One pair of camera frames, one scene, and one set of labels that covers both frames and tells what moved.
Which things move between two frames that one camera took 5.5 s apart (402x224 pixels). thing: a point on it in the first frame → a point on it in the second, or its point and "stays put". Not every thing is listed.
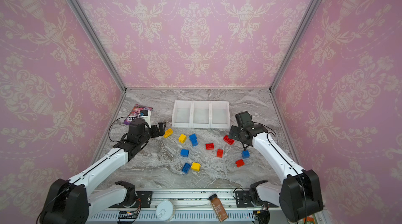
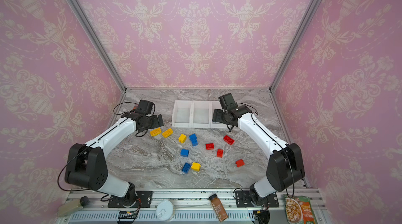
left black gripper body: (153, 131) → (153, 122)
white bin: (200, 115) stays put
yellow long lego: (168, 132) stays put
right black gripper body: (234, 133) → (216, 116)
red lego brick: (209, 146) stays put
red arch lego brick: (227, 140) stays put
